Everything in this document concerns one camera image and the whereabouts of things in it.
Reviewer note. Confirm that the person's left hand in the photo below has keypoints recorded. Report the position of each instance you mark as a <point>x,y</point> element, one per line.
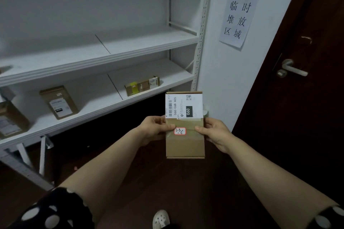
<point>153,129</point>

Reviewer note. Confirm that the person's right hand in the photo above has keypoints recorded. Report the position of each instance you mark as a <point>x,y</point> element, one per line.
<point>218,135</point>

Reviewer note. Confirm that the person's left thumb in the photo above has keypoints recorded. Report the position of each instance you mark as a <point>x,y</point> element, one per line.
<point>167,128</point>

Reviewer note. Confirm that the person's right thumb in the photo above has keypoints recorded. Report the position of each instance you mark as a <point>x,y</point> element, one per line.
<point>202,129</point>

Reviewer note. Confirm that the brown cardboard box white label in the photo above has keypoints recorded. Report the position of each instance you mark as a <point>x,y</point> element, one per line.
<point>185,140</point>

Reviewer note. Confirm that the person's right forearm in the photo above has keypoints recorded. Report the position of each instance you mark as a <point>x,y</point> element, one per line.
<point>276,183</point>

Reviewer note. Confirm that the person's left forearm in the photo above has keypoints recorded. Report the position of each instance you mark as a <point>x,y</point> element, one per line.
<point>102,177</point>

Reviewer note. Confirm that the small box yellow label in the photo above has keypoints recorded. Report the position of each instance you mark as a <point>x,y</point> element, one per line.
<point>142,85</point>

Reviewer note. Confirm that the white perforated shoe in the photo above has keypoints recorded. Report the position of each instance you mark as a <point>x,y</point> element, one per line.
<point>160,219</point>

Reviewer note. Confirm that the white metal shelving unit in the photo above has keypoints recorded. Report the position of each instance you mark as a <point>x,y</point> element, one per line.
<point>88,57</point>

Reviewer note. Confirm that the dark brown wooden door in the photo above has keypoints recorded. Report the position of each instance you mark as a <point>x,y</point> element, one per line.
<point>303,89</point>

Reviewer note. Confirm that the flat brown parcel white label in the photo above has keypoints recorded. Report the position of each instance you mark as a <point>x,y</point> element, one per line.
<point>59,102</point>

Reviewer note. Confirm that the black polka dot sleeve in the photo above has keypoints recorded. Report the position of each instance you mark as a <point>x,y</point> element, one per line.
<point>53,210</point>

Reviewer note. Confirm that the large brown cardboard box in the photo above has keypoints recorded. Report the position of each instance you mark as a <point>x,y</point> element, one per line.
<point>10,121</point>

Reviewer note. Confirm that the white paper wall sign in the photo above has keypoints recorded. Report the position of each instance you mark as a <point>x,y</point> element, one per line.
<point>238,20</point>

